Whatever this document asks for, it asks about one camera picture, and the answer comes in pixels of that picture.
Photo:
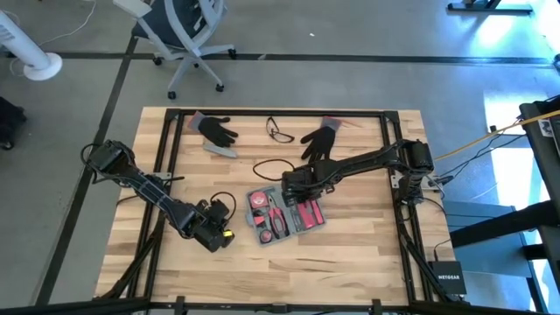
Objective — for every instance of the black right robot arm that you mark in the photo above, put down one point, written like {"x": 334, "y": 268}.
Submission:
{"x": 372, "y": 162}

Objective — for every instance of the tortoise-frame safety glasses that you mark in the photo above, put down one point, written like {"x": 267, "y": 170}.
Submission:
{"x": 283, "y": 137}

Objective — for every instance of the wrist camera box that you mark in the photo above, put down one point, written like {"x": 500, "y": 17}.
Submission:
{"x": 215, "y": 212}
{"x": 293, "y": 180}

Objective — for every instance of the large pink flat-faced tool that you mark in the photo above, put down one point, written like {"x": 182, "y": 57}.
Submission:
{"x": 258, "y": 200}

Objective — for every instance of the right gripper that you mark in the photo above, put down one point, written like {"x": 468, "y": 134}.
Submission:
{"x": 312, "y": 188}

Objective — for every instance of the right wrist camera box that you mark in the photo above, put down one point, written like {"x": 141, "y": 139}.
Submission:
{"x": 293, "y": 180}

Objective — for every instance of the black Netgear switch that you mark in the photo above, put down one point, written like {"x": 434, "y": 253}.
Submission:
{"x": 450, "y": 277}

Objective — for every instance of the black diagonal frame brace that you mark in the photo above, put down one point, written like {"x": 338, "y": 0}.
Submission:
{"x": 426, "y": 267}
{"x": 131, "y": 267}

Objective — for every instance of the black overhead rig crossbar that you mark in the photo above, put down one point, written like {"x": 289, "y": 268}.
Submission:
{"x": 87, "y": 306}

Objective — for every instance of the black standing desk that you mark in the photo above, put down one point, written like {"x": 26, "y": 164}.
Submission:
{"x": 485, "y": 8}

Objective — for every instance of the grey utility knife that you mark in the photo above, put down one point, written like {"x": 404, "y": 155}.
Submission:
{"x": 221, "y": 151}

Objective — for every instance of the small pink black-tipped tool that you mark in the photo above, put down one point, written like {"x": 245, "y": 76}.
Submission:
{"x": 259, "y": 219}

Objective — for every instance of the grey plastic tool case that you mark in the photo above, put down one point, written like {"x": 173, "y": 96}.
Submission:
{"x": 289, "y": 225}

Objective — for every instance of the pink long ribbed tool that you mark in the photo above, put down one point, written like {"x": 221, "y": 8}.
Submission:
{"x": 302, "y": 216}

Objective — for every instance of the black wheeled object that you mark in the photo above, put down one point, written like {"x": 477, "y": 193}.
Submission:
{"x": 11, "y": 122}

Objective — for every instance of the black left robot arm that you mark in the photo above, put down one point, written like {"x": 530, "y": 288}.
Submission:
{"x": 149, "y": 194}

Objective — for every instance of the black work glove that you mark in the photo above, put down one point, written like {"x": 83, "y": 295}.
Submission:
{"x": 216, "y": 130}
{"x": 321, "y": 142}

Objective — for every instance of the white-frame mesh office chair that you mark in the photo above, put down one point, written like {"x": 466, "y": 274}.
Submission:
{"x": 175, "y": 17}

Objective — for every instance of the white tower fan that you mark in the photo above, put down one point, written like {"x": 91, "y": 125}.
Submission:
{"x": 26, "y": 48}

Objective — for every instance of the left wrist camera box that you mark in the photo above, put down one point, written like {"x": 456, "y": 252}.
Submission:
{"x": 215, "y": 212}

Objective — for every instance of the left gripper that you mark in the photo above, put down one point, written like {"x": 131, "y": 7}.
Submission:
{"x": 210, "y": 240}

